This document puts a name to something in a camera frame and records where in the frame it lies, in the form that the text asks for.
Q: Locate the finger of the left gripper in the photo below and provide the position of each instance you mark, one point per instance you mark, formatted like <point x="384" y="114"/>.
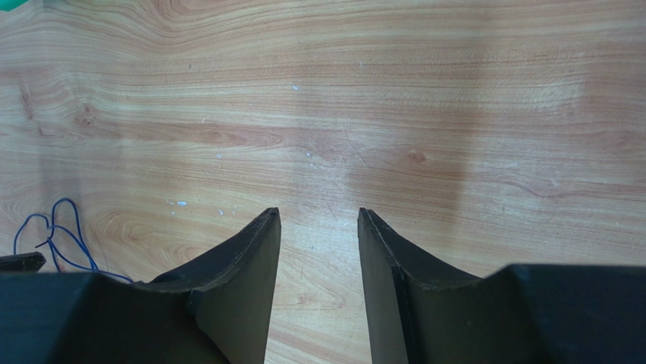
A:
<point x="23" y="262"/>

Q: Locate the right green bin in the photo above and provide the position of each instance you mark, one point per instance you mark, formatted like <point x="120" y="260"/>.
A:
<point x="10" y="5"/>

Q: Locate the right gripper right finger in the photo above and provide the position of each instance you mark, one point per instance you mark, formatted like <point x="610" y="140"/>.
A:
<point x="393" y="269"/>

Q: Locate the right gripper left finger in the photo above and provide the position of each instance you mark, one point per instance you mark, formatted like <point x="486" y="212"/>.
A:
<point x="221" y="301"/>

